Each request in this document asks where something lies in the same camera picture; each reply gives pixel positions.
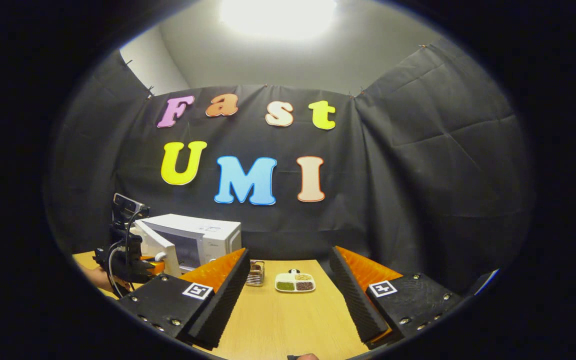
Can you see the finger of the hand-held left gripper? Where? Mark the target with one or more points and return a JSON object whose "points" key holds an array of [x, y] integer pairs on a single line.
{"points": [[152, 266]]}

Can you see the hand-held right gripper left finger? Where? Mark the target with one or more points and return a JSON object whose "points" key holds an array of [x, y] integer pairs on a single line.
{"points": [[220, 307]]}

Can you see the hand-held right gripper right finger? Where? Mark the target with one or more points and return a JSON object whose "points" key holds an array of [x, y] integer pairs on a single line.
{"points": [[355, 305]]}

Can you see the white microwave oven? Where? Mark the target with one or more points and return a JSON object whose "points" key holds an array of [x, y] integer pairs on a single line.
{"points": [[203, 232]]}

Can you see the white divided dish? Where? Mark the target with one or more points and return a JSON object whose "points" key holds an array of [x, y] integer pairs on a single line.
{"points": [[295, 284]]}

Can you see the black backdrop cloth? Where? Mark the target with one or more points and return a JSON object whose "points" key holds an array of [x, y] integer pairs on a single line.
{"points": [[418, 175]]}

